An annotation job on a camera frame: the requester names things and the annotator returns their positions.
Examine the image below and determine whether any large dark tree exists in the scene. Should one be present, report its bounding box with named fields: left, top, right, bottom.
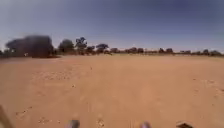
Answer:
left=4, top=34, right=56, bottom=59

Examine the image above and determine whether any row of distant trees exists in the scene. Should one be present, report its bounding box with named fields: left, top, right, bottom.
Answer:
left=57, top=36, right=224, bottom=57

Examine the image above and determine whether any robot's own part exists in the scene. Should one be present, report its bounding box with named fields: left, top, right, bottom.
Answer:
left=67, top=119, right=81, bottom=128
left=140, top=121, right=152, bottom=128

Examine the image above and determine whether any reddish brown dirt ground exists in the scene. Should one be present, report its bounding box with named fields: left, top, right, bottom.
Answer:
left=0, top=54, right=224, bottom=128

